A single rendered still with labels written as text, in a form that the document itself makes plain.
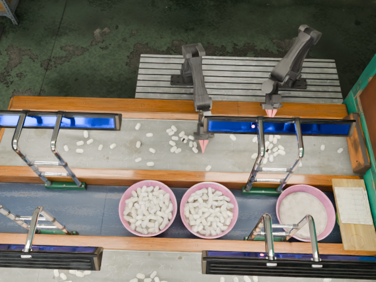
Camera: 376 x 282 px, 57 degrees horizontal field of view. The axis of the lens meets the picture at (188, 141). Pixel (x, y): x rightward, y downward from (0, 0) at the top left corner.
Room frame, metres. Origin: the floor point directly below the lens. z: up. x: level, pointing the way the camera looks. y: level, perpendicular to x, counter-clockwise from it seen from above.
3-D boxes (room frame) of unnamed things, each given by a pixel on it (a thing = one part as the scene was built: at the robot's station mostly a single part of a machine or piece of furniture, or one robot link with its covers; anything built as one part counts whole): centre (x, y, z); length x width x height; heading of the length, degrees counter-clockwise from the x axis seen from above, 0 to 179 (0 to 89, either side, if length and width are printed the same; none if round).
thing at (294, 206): (0.47, -0.54, 0.71); 0.22 x 0.22 x 0.06
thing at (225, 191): (0.49, -0.10, 0.72); 0.27 x 0.27 x 0.10
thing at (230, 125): (0.76, -0.38, 1.08); 0.62 x 0.08 x 0.07; 88
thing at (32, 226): (0.31, 0.61, 0.90); 0.20 x 0.19 x 0.45; 88
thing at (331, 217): (0.47, -0.54, 0.72); 0.27 x 0.27 x 0.10
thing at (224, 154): (0.83, 0.06, 0.73); 1.81 x 0.30 x 0.02; 88
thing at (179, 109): (1.04, 0.05, 0.67); 1.81 x 0.12 x 0.19; 88
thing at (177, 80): (1.30, 0.00, 0.71); 0.20 x 0.07 x 0.08; 88
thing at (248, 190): (0.68, -0.37, 0.90); 0.20 x 0.19 x 0.45; 88
